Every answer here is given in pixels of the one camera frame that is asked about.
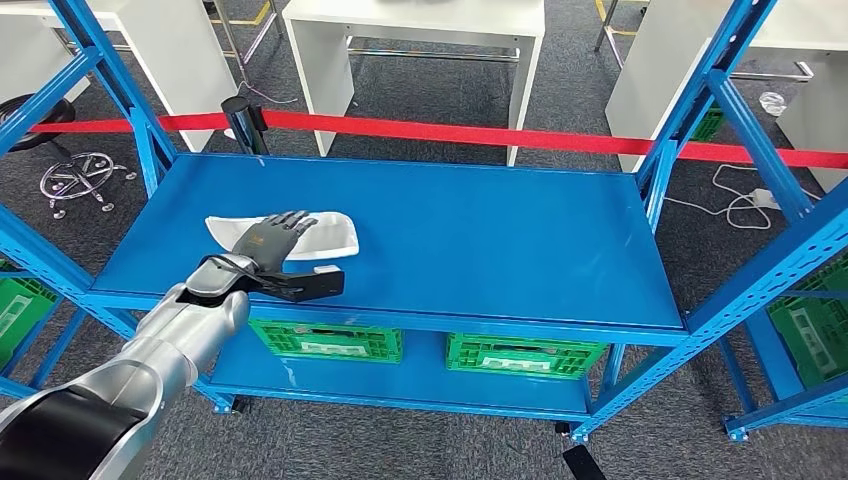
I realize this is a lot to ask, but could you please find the red barrier belt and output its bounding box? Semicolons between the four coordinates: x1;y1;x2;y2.
29;111;848;170

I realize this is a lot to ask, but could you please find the green plastic crate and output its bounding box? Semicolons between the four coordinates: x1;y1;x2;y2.
0;261;62;372
248;319;404;365
445;333;608;382
768;254;848;392
692;105;725;144

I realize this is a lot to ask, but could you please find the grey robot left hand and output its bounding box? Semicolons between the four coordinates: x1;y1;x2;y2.
231;209;320;275

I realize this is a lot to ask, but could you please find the white panel table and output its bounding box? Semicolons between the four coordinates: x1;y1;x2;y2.
0;0;240;154
282;0;547;168
606;0;848;193

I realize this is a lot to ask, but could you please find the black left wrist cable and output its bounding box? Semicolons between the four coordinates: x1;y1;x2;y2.
197;253;293;296

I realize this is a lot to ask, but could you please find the black barrier post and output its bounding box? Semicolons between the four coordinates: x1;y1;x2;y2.
220;95;270;157

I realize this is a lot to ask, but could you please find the black left wrist camera bracket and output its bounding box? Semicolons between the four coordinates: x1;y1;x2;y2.
246;266;346;305

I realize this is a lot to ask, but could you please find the black stool chrome base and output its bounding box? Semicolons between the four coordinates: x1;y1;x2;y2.
0;94;138;221

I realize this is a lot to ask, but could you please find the white power cable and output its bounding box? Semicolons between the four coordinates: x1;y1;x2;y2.
664;163;823;231

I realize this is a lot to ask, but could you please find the white curved part orange writing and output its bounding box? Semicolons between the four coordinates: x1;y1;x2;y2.
205;211;361;262

